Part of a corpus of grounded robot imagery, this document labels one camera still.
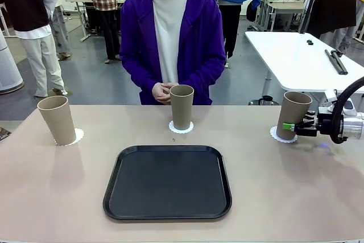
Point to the tan paper cup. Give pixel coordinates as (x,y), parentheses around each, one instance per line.
(293,109)
(58,123)
(182,109)

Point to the person in grey trousers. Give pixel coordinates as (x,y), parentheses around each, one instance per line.
(61,35)

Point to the grey desk with robot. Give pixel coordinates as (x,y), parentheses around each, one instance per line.
(284,4)

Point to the black folded tripod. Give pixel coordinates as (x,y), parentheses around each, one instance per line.
(338,62)

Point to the white cylindrical air purifier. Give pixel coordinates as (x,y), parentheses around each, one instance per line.
(8,63)

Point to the white scalloped paper coaster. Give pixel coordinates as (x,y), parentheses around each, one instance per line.
(79,136)
(182,131)
(274,135)

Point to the black kettle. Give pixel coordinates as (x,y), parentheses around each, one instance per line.
(266,100)

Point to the person in black top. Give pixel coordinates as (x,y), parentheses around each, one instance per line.
(25,4)

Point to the person's right forearm purple sleeve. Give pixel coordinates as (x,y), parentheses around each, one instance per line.
(136,69)

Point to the person in purple hoodie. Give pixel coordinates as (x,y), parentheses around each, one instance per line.
(136,35)

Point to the white side table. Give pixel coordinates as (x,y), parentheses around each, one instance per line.
(298,63)

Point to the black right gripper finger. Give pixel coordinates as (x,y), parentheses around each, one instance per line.
(288,127)
(310,115)

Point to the black plastic serving tray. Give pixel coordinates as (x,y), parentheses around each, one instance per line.
(170,183)

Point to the dark brown flat object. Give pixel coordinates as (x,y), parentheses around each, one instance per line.
(4,134)

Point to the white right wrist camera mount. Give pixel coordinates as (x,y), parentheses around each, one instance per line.
(324,110)

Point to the person's right hand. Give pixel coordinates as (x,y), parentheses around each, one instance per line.
(160,95)

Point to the person in black coat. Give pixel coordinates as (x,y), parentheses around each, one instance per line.
(332,4)

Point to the person's left hand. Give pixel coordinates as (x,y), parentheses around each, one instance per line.
(169,86)

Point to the black hanging bag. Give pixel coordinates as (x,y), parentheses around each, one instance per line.
(251,12)

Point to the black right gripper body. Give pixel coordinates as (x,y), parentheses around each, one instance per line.
(310,129)

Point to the person's left forearm purple sleeve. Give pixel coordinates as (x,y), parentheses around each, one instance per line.
(207,68)

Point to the small black clamp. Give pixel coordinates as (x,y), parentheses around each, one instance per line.
(310,41)

